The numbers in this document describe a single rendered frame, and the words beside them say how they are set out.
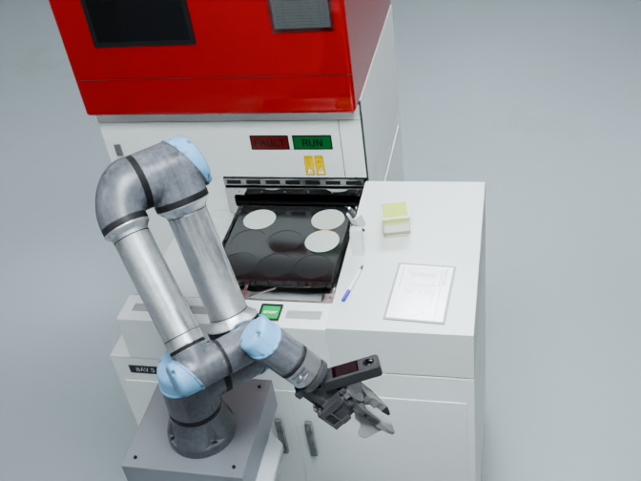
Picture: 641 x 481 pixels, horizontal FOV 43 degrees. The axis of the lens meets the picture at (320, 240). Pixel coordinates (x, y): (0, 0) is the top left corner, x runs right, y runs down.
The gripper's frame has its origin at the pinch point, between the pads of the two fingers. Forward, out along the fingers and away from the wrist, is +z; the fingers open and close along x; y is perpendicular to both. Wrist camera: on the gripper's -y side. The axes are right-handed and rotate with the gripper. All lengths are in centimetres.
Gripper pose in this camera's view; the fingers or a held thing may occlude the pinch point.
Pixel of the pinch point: (389, 418)
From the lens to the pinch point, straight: 170.2
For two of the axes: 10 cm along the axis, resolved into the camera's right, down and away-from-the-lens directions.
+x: 0.8, 4.5, -8.9
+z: 7.3, 5.8, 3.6
